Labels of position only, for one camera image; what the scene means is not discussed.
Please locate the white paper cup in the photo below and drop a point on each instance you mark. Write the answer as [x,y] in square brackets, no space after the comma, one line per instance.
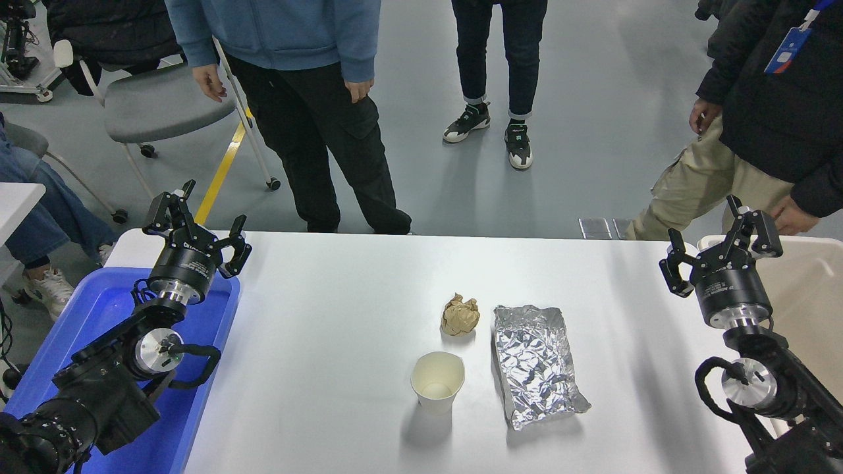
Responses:
[438,376]

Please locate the white side table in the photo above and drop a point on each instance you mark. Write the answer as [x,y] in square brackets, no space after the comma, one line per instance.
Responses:
[16,204]

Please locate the metal floor socket plate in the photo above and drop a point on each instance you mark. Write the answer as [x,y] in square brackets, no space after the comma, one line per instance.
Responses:
[595,228]
[620,227]

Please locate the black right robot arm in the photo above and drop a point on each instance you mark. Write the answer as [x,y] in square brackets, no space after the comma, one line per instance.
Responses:
[790,388]

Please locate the person's right hand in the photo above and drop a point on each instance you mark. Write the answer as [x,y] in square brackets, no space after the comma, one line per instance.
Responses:
[211,84]
[703,117]

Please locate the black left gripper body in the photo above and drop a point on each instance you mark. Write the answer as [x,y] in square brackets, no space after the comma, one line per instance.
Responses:
[184,266]

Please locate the person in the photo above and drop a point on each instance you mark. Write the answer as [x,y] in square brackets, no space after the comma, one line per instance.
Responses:
[500,46]
[112,26]
[39,210]
[283,33]
[777,118]

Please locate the crumpled tan paper ball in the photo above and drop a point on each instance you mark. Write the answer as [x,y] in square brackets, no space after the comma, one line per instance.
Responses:
[460,316]

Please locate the person's left hand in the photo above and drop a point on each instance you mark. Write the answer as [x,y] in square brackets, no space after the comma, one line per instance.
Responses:
[359,91]
[793,217]

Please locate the large pale bin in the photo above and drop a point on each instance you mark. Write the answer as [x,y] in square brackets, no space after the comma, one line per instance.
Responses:
[810,289]

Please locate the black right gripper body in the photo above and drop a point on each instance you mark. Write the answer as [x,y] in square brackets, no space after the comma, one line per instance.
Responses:
[731,293]

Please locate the grey wheeled chair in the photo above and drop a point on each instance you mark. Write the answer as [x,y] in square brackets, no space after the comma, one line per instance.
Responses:
[26,139]
[158,105]

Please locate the silver foil tray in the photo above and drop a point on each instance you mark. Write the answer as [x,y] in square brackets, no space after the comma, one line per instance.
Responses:
[533,362]

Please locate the black device on white stand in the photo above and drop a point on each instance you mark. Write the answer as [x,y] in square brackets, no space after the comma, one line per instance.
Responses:
[20,62]

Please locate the blue plastic tray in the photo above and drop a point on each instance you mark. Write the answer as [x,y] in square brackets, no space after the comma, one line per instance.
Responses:
[105,309]

